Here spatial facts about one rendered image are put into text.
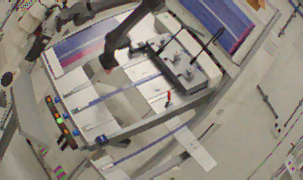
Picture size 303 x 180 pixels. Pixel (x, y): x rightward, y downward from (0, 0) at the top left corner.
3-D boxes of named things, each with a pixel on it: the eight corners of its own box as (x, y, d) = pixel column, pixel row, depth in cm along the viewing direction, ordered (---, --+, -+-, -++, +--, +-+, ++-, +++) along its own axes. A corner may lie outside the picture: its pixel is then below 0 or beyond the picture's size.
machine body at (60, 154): (67, 208, 320) (117, 164, 301) (21, 134, 354) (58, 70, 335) (122, 213, 373) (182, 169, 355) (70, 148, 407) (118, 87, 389)
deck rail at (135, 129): (90, 152, 277) (89, 146, 272) (88, 149, 278) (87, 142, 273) (215, 96, 305) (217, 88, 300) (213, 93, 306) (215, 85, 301)
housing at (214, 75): (207, 98, 305) (211, 79, 294) (152, 31, 329) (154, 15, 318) (218, 91, 309) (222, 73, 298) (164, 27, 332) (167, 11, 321)
